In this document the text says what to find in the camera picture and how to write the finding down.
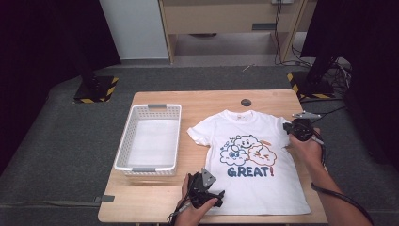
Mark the small thin metal piece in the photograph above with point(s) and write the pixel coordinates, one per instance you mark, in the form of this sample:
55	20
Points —
247	67

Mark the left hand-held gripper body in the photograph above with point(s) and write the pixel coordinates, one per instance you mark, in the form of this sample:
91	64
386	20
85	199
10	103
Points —
199	191

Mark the black stand with striped base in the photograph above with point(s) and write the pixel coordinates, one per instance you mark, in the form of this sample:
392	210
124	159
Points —
313	86
94	89

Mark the person's right hand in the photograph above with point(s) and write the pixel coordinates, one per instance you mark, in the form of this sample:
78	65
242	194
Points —
309	152

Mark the light wooden desk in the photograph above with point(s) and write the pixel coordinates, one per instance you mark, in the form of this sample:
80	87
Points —
219	17

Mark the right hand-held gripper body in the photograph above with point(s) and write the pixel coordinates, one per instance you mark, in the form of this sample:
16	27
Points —
302	130

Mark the white plastic basket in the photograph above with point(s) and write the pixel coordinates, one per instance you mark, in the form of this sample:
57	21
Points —
125	147

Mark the white printed t-shirt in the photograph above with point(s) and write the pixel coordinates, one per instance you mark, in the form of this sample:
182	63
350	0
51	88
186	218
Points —
251	191

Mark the white panel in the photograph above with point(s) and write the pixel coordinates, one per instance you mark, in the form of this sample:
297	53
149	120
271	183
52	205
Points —
135	28

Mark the dark curtain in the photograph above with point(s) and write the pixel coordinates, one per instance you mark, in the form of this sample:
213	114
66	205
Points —
370	31

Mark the grey tape piece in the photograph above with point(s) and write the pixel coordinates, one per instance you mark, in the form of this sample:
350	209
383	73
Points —
106	198

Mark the person's left hand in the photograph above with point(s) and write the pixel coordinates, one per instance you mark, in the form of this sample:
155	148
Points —
196	215

